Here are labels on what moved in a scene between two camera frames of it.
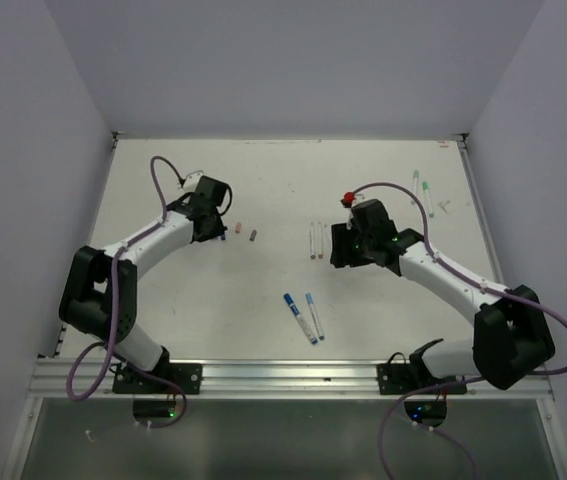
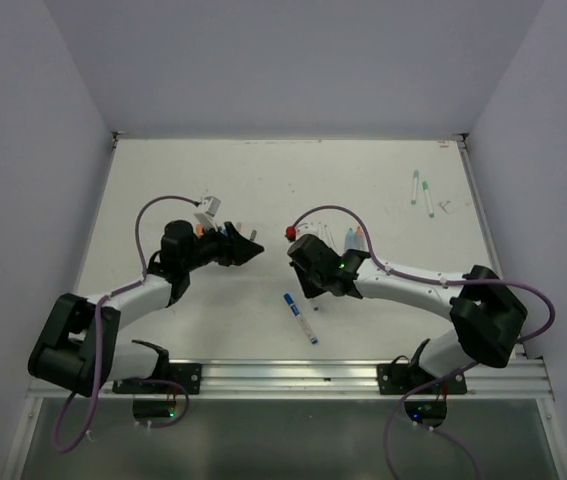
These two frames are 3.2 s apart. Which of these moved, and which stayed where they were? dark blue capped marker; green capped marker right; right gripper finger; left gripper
Moved: left gripper; right gripper finger
Stayed: dark blue capped marker; green capped marker right
